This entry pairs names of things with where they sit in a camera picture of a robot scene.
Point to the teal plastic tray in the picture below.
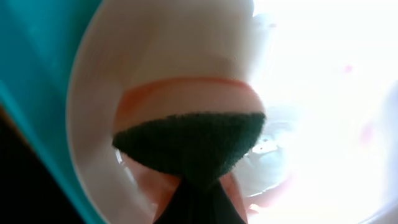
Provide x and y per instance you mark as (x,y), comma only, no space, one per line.
(39,40)

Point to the black tray with water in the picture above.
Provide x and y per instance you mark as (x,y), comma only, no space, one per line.
(29,194)

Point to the pink green sponge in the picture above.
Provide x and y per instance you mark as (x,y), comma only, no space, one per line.
(190,128)

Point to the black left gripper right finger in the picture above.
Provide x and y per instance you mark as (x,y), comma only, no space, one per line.
(217,208)

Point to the white plate with red stain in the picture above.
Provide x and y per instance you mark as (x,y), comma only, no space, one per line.
(325,72)

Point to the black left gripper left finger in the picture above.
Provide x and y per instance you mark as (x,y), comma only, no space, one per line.
(180,208)

